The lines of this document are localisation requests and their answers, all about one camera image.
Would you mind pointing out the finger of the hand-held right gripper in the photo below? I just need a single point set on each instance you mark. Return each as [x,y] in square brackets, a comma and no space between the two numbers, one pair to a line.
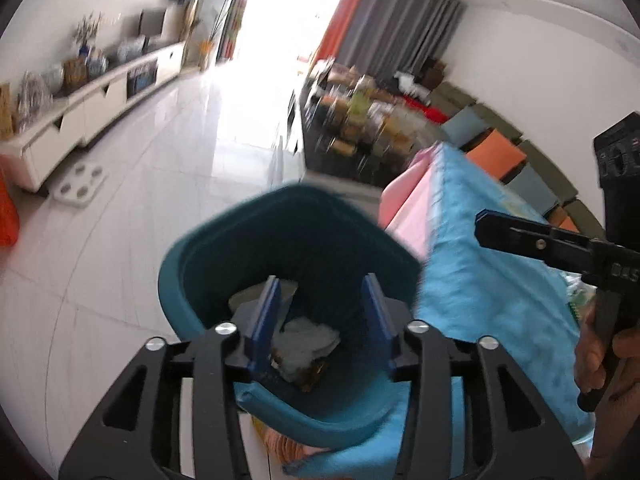
[520,240]

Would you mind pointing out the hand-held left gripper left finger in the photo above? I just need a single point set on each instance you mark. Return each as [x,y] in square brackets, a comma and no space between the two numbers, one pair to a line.
[265,320]

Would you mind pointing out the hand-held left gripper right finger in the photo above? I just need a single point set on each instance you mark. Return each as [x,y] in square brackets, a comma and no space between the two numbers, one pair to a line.
[376,320]

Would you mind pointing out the white tissue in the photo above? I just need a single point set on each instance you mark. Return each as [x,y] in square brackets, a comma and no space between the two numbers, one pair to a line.
[305,342]

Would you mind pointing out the teal trash bin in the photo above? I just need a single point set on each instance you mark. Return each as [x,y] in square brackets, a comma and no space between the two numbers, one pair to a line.
[300,240]

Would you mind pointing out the person's right forearm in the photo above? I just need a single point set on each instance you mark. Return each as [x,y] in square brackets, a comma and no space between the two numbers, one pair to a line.
[617,440]

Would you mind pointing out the person's right hand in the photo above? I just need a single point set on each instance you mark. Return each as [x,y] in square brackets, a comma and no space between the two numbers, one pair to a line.
[587,355]

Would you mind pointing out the beige paper scrap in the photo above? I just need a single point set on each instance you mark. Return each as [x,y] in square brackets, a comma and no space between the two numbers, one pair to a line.
[245,301]

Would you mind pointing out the orange cushion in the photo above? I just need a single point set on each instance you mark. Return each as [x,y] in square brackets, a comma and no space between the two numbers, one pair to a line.
[565,222]
[495,155]

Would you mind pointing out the grey-blue cushion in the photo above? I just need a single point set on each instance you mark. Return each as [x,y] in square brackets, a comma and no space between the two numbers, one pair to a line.
[532,187]
[462,127]

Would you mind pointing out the blue tablecloth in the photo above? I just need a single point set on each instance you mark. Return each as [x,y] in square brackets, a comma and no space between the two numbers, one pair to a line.
[490,285]

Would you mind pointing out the brown wrapper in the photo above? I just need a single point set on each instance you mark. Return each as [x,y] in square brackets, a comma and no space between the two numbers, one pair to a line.
[312,376]

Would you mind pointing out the green white packet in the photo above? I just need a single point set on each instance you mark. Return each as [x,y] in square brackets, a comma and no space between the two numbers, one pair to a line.
[580,300]

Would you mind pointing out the olive green sofa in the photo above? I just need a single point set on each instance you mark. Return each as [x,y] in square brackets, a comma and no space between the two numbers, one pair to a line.
[500,120]

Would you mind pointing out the pink cloth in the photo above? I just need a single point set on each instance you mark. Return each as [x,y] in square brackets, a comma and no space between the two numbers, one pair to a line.
[405,200]

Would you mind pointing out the red cloth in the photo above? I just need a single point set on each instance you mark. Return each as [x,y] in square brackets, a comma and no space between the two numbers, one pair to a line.
[425,109]

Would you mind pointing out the dark coffee table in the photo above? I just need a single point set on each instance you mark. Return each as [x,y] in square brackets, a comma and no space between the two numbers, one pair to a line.
[320,160]

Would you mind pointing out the brown box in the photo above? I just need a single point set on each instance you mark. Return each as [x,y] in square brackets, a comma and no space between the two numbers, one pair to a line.
[431,74]

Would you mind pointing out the white bag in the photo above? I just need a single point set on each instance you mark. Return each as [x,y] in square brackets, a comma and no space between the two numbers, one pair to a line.
[409,82]

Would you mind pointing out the pile of snack packets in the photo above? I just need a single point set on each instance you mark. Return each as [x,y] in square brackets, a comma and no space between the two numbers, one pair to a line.
[370,115]

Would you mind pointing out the white bathroom scale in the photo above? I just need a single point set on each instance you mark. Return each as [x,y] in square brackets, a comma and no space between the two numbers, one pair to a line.
[80,184]

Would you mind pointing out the grey curtain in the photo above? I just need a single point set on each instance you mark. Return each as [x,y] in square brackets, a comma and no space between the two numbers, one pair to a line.
[400,20]

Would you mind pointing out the white TV cabinet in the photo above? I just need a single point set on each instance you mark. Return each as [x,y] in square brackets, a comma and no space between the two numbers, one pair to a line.
[100,105]

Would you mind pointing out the orange curtain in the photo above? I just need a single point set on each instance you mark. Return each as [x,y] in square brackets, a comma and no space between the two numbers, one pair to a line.
[345,15]

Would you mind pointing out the blue white plate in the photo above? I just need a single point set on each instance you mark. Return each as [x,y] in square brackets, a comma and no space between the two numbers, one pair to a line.
[131,50]

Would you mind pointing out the green potted plant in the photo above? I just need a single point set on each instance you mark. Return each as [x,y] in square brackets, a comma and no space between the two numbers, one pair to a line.
[222,5]

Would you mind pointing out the black television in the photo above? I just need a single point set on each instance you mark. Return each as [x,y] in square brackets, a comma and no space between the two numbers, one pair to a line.
[152,22]

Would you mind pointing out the vase with flowers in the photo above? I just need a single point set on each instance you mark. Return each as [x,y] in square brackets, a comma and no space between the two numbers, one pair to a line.
[87,35]

